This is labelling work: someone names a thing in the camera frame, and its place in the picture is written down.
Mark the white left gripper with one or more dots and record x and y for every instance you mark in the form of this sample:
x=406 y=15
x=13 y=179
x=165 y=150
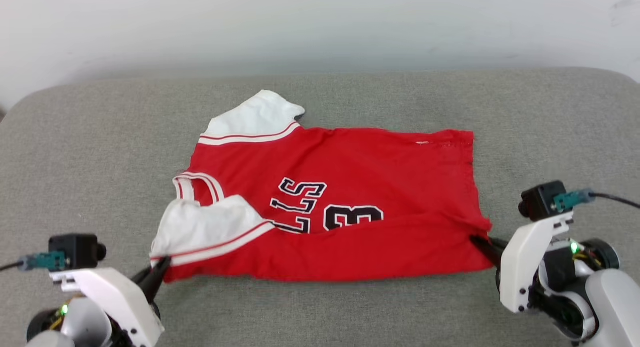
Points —
x=112 y=297

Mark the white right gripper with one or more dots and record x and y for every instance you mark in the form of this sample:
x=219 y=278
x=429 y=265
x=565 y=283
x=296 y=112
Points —
x=530 y=257

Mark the red basketball jersey white sleeves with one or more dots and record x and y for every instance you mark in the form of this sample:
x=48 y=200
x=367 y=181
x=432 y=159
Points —
x=360 y=177

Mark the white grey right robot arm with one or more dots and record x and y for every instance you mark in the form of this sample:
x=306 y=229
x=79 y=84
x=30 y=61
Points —
x=595 y=297

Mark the grey fabric sofa seat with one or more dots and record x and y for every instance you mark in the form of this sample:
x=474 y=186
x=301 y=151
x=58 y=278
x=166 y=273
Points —
x=350 y=307

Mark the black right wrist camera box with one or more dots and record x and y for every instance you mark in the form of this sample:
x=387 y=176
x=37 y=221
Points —
x=542 y=199

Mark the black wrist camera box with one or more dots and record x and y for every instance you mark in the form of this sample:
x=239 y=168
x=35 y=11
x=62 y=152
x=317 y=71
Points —
x=75 y=249
x=542 y=199

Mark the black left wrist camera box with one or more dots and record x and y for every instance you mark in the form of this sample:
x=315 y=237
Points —
x=75 y=249

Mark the teal right camera connector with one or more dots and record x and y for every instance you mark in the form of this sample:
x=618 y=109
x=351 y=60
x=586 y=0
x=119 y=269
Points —
x=572 y=200

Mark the teal camera connector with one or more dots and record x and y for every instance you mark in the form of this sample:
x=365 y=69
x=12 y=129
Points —
x=572 y=200
x=45 y=261

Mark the teal left camera connector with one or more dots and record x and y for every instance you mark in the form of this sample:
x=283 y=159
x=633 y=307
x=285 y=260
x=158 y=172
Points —
x=45 y=261

